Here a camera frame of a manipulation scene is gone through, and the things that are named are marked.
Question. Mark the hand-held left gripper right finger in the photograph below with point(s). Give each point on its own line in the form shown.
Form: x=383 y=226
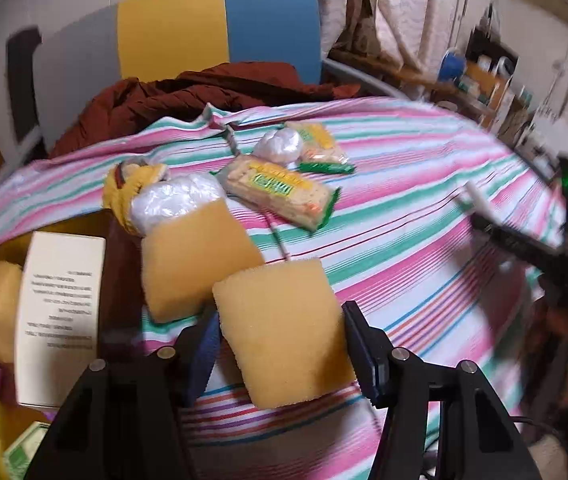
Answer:
x=363 y=360

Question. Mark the yellow green cracker packet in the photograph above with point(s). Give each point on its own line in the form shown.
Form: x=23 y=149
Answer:
x=274 y=187
x=320 y=142

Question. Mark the grey yellow blue chair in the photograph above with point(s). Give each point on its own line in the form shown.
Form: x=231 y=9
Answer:
x=174 y=30

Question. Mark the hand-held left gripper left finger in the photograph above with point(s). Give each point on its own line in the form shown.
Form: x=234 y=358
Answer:
x=204 y=357

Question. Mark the black desk shelf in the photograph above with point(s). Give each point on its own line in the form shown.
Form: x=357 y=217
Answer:
x=488 y=50

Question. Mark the blue cup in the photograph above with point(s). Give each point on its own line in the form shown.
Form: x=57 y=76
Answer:
x=451 y=65

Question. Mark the black rolled mat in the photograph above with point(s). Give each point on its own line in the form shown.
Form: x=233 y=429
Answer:
x=24 y=85

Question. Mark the round clear plastic bag ball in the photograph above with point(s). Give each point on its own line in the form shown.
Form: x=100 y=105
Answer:
x=279 y=146

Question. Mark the clear plastic bag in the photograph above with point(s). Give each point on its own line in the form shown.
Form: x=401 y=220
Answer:
x=174 y=200

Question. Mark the yellow plush toy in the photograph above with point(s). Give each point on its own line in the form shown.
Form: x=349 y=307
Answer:
x=124 y=190

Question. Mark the patterned curtain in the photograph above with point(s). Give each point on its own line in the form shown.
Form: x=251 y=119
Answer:
x=388 y=10

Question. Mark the brown jacket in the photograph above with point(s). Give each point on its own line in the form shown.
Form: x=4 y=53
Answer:
x=189 y=95

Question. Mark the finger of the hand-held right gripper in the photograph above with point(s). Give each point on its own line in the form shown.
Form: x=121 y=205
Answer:
x=513 y=245

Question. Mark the cream cardboard box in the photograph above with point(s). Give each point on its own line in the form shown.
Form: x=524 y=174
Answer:
x=59 y=310

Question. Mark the striped tablecloth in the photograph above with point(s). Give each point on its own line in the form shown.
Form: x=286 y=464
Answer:
x=413 y=185

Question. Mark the green medicine box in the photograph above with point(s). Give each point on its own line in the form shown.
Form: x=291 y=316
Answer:
x=24 y=452

